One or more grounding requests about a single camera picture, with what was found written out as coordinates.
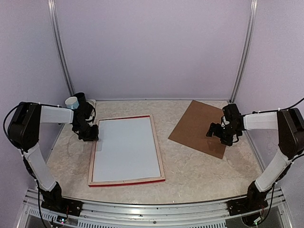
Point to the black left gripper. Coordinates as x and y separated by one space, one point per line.
94 136

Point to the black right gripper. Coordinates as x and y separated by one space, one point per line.
228 141

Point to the brown cardboard backing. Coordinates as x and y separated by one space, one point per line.
193 126

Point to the red and black photo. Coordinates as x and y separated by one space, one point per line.
126 149

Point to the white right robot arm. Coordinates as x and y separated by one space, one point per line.
284 132

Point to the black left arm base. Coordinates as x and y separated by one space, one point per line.
69 207

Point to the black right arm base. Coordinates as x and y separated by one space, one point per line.
254 200

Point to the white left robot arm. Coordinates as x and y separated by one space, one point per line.
23 133

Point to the white round plate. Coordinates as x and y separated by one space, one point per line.
92 103

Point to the light blue mug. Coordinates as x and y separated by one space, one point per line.
72 103

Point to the dark green mug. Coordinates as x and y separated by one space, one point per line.
81 97

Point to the aluminium front rail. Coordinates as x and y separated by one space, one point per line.
94 214

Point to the left aluminium corner post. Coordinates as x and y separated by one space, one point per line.
58 42

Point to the aluminium corner post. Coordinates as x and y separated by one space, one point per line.
245 50
58 42

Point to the right aluminium corner post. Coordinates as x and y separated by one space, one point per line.
245 50

